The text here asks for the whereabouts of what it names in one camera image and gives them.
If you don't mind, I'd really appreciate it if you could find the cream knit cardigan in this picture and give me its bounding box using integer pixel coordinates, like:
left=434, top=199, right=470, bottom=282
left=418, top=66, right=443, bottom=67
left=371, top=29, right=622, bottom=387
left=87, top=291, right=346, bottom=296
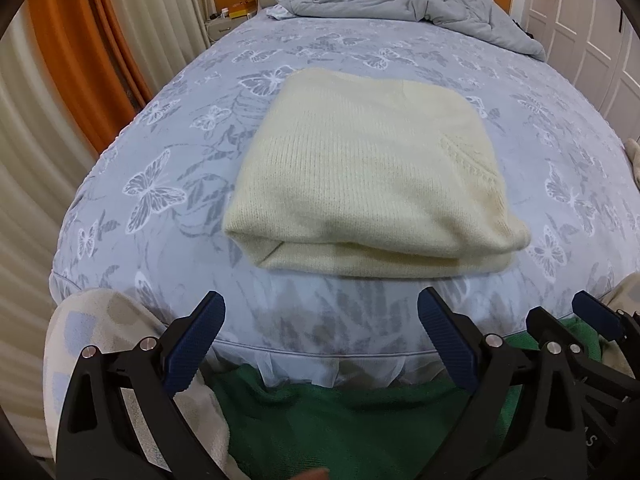
left=221, top=66, right=532, bottom=279

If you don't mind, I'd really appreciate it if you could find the grey duvet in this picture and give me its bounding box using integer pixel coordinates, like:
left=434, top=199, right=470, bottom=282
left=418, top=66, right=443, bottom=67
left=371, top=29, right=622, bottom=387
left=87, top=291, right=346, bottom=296
left=272, top=0, right=547, bottom=63

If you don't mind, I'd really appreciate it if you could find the white wardrobe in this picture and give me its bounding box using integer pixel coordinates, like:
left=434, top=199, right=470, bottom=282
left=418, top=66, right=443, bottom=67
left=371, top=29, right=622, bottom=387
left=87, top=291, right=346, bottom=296
left=509, top=0, right=640, bottom=142

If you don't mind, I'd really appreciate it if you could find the beige cloth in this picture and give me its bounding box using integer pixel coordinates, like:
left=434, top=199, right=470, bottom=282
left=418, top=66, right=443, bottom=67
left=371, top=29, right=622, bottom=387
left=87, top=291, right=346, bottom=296
left=624, top=139, right=640, bottom=187

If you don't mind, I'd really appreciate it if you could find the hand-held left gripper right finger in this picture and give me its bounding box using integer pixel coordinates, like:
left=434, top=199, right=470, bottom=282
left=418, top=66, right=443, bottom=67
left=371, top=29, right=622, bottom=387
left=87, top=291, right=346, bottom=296
left=416, top=287, right=589, bottom=480

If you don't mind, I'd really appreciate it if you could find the green garment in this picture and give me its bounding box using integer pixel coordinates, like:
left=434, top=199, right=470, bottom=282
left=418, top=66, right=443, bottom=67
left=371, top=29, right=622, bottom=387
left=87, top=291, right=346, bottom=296
left=209, top=317, right=602, bottom=480

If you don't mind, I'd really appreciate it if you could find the orange curtain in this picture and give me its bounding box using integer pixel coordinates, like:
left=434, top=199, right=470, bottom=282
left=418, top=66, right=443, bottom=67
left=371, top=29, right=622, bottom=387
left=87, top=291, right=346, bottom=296
left=27, top=0, right=154, bottom=157

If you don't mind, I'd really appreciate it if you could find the white pillow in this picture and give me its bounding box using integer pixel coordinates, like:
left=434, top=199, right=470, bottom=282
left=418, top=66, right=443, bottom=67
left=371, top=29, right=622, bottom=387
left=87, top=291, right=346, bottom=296
left=265, top=0, right=297, bottom=20

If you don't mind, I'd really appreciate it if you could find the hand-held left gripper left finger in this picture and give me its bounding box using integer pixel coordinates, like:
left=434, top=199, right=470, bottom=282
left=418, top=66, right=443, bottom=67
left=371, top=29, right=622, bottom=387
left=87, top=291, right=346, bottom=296
left=55, top=290, right=226, bottom=480

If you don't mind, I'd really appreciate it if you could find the white nightstand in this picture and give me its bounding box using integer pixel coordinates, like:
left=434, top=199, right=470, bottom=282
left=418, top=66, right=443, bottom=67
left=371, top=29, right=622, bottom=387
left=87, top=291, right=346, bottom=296
left=204, top=12, right=257, bottom=46

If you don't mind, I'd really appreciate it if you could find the white curtain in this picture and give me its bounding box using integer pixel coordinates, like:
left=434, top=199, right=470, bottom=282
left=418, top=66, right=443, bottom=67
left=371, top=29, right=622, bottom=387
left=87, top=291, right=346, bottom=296
left=100, top=0, right=212, bottom=98
left=0, top=7, right=121, bottom=461

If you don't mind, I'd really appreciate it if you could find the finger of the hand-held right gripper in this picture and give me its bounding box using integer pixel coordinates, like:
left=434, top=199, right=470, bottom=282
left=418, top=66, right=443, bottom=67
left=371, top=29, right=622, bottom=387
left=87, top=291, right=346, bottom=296
left=526, top=306, right=640, bottom=411
left=571, top=290, right=640, bottom=361

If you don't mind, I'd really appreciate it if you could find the butterfly print bed sheet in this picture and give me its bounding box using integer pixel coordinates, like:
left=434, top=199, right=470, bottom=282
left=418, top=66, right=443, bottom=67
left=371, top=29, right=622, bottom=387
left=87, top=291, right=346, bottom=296
left=50, top=14, right=637, bottom=392

